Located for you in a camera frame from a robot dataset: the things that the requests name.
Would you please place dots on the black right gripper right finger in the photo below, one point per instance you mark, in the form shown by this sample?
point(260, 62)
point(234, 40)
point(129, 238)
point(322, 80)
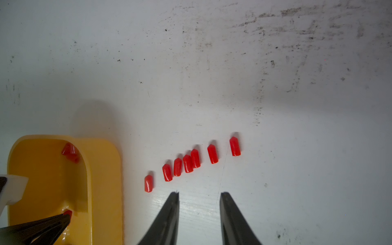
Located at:
point(235, 229)

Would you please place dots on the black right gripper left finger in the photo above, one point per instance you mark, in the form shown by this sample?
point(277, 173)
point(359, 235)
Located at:
point(164, 229)

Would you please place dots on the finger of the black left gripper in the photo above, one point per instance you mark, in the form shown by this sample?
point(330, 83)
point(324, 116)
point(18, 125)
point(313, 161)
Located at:
point(40, 232)

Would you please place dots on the red sleeve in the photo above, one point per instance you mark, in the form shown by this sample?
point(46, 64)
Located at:
point(212, 152)
point(235, 146)
point(195, 156)
point(68, 212)
point(71, 153)
point(167, 172)
point(149, 183)
point(188, 164)
point(177, 171)

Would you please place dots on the yellow plastic storage tray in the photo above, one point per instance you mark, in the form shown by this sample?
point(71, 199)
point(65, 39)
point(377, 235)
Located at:
point(91, 189)

